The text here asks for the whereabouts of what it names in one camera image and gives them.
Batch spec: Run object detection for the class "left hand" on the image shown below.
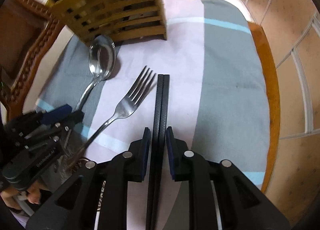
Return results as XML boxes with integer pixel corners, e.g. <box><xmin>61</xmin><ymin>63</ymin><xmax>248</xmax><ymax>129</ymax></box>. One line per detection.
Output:
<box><xmin>1</xmin><ymin>180</ymin><xmax>46</xmax><ymax>210</ymax></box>

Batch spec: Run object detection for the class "grey blue striped cloth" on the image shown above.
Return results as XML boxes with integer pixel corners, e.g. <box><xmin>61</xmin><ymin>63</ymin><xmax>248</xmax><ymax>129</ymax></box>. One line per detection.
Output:
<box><xmin>15</xmin><ymin>0</ymin><xmax>271</xmax><ymax>230</ymax></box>

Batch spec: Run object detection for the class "steel fork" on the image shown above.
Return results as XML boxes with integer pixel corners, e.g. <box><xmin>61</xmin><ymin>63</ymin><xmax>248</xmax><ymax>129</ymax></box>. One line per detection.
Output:
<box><xmin>67</xmin><ymin>66</ymin><xmax>156</xmax><ymax>169</ymax></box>

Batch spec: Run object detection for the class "steel spoon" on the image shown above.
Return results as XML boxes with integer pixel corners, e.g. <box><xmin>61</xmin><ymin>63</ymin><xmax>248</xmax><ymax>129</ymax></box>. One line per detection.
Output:
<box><xmin>75</xmin><ymin>35</ymin><xmax>117</xmax><ymax>110</ymax></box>

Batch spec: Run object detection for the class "wooden utensil holder box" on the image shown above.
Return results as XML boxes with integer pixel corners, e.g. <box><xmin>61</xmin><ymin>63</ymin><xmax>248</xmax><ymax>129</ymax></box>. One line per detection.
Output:
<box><xmin>51</xmin><ymin>0</ymin><xmax>167</xmax><ymax>44</ymax></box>

